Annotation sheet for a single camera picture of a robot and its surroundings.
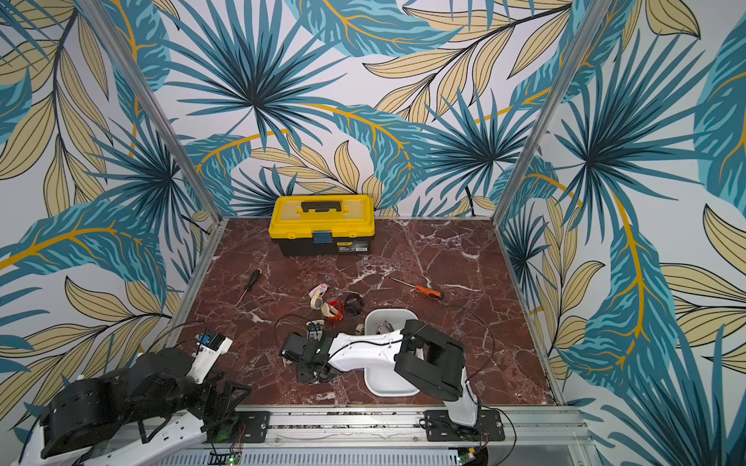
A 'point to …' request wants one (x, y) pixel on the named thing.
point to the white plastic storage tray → (387, 382)
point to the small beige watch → (388, 324)
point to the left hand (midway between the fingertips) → (231, 392)
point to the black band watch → (354, 303)
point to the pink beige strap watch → (316, 295)
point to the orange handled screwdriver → (422, 289)
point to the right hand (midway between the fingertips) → (305, 373)
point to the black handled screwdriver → (257, 273)
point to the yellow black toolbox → (322, 224)
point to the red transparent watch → (339, 308)
